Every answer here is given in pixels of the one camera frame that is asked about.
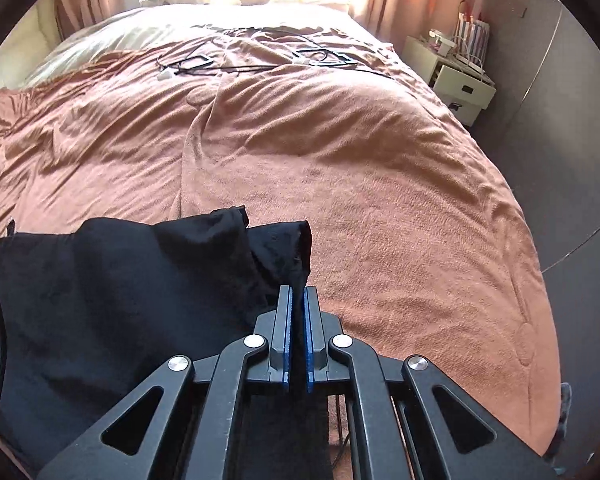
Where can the cream bed sheet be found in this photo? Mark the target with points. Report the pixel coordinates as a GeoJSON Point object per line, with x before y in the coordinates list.
{"type": "Point", "coordinates": [130, 25]}

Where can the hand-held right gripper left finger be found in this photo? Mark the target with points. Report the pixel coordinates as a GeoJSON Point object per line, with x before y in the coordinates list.
{"type": "Point", "coordinates": [289, 330]}

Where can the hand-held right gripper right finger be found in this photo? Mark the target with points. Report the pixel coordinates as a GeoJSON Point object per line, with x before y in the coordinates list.
{"type": "Point", "coordinates": [309, 340]}

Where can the striped gift bag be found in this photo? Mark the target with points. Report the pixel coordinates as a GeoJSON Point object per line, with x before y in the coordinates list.
{"type": "Point", "coordinates": [472, 35]}

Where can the white padded headboard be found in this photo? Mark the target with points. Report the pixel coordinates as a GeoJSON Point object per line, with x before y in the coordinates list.
{"type": "Point", "coordinates": [45, 25]}

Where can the black pants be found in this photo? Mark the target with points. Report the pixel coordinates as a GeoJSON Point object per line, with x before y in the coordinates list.
{"type": "Point", "coordinates": [105, 300]}

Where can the black square frame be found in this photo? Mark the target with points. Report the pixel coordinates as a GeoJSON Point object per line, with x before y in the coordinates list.
{"type": "Point", "coordinates": [335, 55]}
{"type": "Point", "coordinates": [189, 60]}

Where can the small white box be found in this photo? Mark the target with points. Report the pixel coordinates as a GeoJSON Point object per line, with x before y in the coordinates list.
{"type": "Point", "coordinates": [440, 42]}

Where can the brown blanket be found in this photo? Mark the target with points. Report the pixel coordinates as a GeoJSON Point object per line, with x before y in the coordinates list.
{"type": "Point", "coordinates": [355, 185]}

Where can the white nightstand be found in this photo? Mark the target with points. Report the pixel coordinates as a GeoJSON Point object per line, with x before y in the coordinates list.
{"type": "Point", "coordinates": [467, 87]}

